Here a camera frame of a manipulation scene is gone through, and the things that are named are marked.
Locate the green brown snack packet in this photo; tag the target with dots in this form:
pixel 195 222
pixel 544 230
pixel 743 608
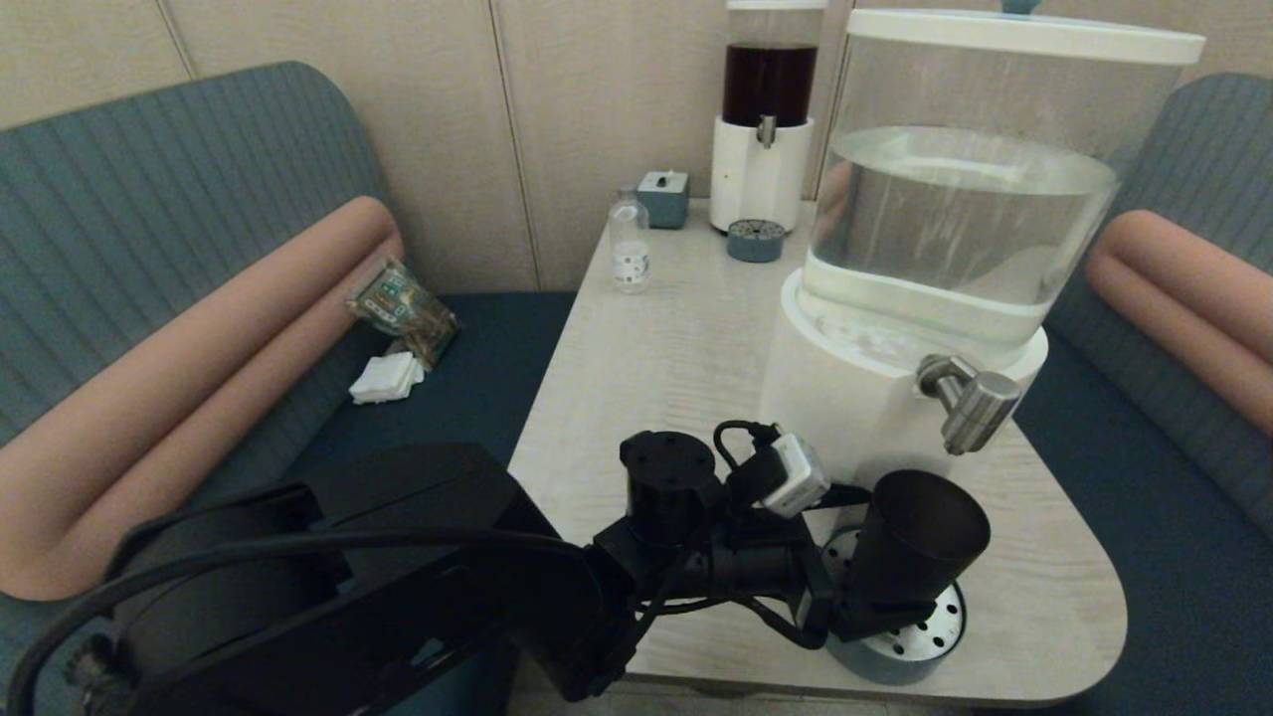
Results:
pixel 403 306

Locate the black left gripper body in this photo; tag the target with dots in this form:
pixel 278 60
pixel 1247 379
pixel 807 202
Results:
pixel 756 567

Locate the small blue drip tray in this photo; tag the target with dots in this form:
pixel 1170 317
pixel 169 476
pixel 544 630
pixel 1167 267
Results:
pixel 756 242

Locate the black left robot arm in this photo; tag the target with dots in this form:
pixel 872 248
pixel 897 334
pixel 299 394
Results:
pixel 418 557

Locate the black plastic cup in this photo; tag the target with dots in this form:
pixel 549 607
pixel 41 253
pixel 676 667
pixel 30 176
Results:
pixel 920 542

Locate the large clear water dispenser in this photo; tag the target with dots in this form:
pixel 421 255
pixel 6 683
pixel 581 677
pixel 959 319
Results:
pixel 955 229

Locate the pink bolster cushion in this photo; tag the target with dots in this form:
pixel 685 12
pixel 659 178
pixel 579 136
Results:
pixel 199 398
pixel 1193 298

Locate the small dark drink dispenser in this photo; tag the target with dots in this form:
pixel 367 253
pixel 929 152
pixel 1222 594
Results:
pixel 756 179

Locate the small clear plastic bottle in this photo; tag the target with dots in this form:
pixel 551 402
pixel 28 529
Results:
pixel 631 251

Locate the teal bench sofa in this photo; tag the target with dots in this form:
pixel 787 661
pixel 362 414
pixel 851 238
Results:
pixel 149 179
pixel 1144 557

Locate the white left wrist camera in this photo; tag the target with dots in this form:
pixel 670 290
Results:
pixel 796 482

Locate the large blue steel drip tray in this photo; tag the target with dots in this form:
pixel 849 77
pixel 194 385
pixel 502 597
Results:
pixel 915 646

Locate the blue-grey tissue box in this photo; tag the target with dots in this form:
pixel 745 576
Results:
pixel 663 201

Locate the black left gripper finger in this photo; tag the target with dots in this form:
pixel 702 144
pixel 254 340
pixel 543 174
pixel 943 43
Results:
pixel 845 494
pixel 875 617

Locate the white napkin stack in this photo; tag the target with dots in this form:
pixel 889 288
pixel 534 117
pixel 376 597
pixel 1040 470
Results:
pixel 388 378

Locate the large steel dispenser tap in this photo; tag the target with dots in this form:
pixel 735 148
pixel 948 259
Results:
pixel 970 403

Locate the small steel dispenser tap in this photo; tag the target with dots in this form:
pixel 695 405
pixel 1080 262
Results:
pixel 767 131

